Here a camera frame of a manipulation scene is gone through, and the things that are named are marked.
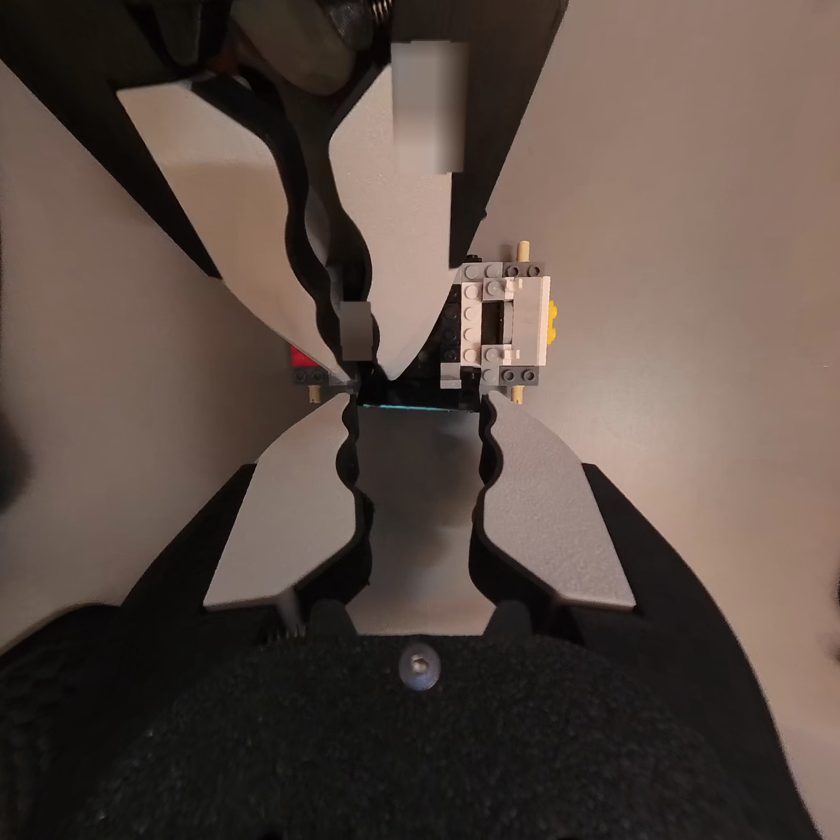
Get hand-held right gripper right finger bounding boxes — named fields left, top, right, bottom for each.
left=468, top=391, right=637, bottom=613

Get toy brick car model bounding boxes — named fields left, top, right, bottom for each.
left=290, top=241, right=559, bottom=414

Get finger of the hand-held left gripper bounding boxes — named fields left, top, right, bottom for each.
left=326, top=62, right=490, bottom=383
left=117, top=79, right=361, bottom=388

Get black fleece-lined jacket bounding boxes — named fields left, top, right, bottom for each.
left=0, top=604, right=126, bottom=840

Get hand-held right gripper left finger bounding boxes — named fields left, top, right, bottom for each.
left=203, top=392, right=375, bottom=613

